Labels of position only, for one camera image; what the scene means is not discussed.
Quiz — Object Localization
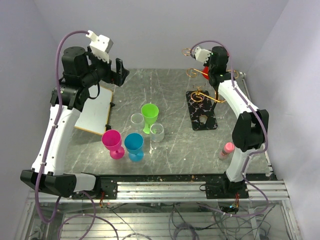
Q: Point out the pink small bottle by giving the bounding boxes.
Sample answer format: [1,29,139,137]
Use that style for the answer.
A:
[218,142,235,160]

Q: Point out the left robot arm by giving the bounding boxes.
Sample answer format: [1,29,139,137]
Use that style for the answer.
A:
[20,46,130,199]

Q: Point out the aluminium mounting rail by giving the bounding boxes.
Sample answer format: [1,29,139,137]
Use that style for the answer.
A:
[27,181,290,203]

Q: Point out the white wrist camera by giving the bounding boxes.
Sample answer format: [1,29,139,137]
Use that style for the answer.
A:
[85,30,114,64]
[194,46,212,64]

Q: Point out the magenta wine glass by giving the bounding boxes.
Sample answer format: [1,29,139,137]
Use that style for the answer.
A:
[101,129,125,160]

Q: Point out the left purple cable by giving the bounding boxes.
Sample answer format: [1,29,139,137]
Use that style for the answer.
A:
[34,30,118,240]

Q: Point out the clear glass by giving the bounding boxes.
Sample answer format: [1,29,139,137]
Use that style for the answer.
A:
[130,113,145,133]
[150,123,165,143]

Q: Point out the green wine glass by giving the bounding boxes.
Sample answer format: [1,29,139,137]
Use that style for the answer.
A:
[141,103,159,135]

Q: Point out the black marbled rack base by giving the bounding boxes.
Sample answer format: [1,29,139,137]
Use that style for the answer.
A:
[185,90,218,131]

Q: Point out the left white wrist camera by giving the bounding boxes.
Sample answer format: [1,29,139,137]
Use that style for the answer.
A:
[85,30,114,64]

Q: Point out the white board gold frame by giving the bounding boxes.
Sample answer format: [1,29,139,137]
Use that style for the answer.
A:
[74,86,113,135]

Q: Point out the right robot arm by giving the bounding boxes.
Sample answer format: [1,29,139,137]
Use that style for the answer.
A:
[208,46,269,198]

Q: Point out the blue wine glass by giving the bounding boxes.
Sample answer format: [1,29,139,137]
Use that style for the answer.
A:
[124,132,144,162]

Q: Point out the red wine glass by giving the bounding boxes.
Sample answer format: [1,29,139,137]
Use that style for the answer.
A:
[202,66,209,80]

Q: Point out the clear glass rear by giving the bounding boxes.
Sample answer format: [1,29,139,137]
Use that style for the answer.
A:
[130,113,145,133]

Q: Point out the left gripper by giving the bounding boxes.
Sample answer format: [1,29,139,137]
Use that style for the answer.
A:
[82,45,130,88]

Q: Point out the gold wine glass rack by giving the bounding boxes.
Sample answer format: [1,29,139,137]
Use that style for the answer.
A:
[181,48,226,103]

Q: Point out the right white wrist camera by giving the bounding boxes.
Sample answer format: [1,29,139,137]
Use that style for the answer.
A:
[194,46,212,64]

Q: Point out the cable tangle under table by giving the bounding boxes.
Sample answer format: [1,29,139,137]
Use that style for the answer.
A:
[99,199,273,240]

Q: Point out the clear glass front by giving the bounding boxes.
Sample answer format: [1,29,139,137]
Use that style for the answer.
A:
[150,123,165,143]

